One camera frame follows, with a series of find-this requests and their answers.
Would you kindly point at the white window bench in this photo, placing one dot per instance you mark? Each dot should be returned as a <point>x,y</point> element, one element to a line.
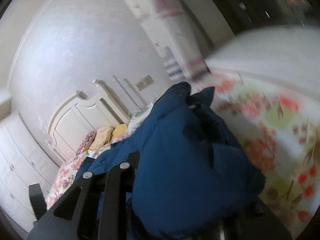
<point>287,55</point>

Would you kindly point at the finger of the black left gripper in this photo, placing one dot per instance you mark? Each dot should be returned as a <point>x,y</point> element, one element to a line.
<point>37,200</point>

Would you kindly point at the white nightstand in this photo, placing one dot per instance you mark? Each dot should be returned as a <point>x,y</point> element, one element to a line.
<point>139,117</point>

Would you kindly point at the peach pillow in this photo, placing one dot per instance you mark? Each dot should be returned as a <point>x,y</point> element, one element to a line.
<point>102,137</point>

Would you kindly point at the gold wall socket plate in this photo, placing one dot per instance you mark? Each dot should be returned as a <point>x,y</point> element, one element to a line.
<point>144,82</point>

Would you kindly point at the white wooden headboard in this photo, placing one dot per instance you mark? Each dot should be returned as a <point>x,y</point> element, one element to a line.
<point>76,117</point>

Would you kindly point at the white wardrobe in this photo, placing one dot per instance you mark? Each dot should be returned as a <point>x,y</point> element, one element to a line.
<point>23,163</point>

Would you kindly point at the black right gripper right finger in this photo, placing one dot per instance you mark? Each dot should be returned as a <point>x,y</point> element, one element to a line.
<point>252,221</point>

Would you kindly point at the patterned round cushion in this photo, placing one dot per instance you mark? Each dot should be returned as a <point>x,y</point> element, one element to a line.
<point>86,142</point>

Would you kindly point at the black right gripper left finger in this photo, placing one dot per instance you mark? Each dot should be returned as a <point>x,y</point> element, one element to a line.
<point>94,207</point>

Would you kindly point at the navy blue puffer jacket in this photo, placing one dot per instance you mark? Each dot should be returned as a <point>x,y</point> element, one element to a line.
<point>191,169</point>

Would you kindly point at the yellow pillow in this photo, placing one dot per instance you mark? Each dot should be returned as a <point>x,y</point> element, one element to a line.
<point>118,131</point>

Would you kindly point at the floral bed quilt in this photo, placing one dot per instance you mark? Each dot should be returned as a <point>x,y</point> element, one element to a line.
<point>278,129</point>

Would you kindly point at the slim white desk lamp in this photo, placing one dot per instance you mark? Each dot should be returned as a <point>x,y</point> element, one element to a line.
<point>128,94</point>

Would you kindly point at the patterned window curtain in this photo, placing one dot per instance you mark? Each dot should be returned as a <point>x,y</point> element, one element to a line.
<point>167,26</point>

